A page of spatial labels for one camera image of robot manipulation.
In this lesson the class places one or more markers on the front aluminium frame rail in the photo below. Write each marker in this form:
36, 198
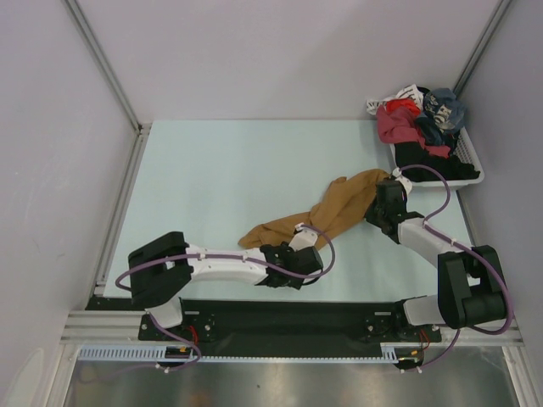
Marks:
122, 327

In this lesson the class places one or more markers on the tan ribbed tank top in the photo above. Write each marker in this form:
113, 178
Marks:
343, 205

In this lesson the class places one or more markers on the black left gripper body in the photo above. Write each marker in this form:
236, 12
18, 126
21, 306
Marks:
294, 281

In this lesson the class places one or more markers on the white black printed garment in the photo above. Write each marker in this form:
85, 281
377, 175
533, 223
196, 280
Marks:
411, 92

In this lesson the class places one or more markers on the left aluminium frame post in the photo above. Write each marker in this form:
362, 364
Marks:
94, 47

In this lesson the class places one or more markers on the right aluminium frame post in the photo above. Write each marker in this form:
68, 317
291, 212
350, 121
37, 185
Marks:
491, 27

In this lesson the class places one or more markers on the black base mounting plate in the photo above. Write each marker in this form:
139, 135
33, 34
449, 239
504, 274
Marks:
298, 328

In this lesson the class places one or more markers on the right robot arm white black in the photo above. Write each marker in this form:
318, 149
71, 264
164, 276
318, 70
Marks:
471, 291

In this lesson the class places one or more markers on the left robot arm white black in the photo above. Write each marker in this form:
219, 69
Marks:
159, 270

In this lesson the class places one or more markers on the grey plastic laundry basket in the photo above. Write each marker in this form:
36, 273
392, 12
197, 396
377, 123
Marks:
465, 151

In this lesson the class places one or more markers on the white slotted cable duct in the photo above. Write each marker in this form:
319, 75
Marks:
381, 354

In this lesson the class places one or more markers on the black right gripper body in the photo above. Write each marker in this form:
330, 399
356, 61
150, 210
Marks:
374, 213

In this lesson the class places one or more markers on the blue printed garment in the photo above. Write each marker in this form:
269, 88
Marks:
442, 118

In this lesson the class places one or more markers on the aluminium frame post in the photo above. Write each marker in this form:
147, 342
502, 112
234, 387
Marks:
94, 47
491, 27

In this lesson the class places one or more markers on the pink garment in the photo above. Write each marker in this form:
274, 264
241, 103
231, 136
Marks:
398, 126

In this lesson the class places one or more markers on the left side aluminium rail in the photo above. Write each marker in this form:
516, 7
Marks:
119, 211

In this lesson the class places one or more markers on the red garment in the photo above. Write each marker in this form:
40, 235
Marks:
407, 103

